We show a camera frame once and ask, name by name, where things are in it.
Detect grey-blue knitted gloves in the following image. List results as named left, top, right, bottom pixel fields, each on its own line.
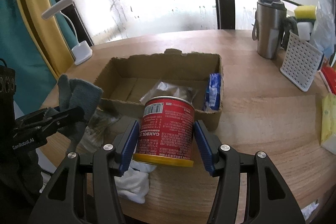
left=58, top=74, right=103, bottom=151

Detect white sock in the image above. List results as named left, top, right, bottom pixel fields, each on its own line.
left=114, top=160, right=157, bottom=204

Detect blue snack packet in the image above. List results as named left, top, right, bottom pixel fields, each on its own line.
left=203, top=73, right=222, bottom=111

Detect red can with yellow lid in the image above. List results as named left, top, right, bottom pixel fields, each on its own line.
left=133, top=96, right=195, bottom=168

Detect clear zip bag with snacks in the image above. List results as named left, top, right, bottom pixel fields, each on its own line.
left=139, top=80, right=200, bottom=106

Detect brown cardboard box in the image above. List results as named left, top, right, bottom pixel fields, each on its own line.
left=94, top=49, right=223, bottom=131

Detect yellow tissue pack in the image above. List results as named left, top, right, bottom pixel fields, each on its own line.
left=321, top=93, right=336, bottom=155

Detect white perforated basket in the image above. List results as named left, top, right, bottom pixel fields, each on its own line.
left=280, top=31, right=324, bottom=92

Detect red flat box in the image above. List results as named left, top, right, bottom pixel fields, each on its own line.
left=320, top=66, right=336, bottom=95

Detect white block in basket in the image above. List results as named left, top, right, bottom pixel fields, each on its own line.
left=297, top=22, right=313, bottom=42

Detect stainless steel tumbler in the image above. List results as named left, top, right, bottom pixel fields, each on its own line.
left=252, top=0, right=287, bottom=59

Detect dark green cloth in basket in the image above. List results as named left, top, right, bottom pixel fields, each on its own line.
left=281, top=16, right=298, bottom=50

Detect crumpled clear plastic bag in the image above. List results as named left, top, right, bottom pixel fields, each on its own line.
left=310, top=0, right=335, bottom=59

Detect yellow sponge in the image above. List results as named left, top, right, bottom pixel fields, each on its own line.
left=294, top=5, right=316, bottom=20

